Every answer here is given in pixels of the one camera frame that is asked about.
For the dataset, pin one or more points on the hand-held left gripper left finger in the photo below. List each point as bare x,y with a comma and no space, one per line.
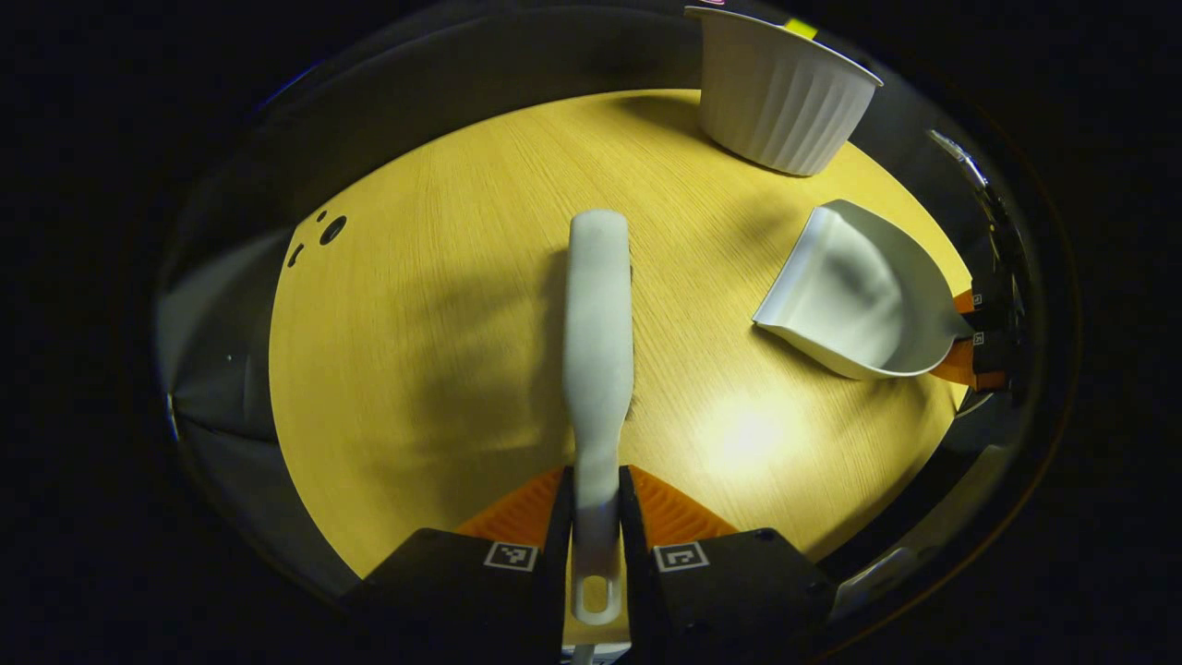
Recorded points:
554,591

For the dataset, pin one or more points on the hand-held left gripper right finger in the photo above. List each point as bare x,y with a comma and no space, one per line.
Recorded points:
633,573

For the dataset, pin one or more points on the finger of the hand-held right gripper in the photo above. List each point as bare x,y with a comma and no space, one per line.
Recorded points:
988,305
983,362

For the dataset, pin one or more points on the white dustpan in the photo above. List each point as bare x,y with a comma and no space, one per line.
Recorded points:
859,296

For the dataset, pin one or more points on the small white broom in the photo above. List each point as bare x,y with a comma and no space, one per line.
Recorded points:
598,351

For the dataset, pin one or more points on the white ribbed garbage bin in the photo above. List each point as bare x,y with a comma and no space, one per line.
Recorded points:
780,97

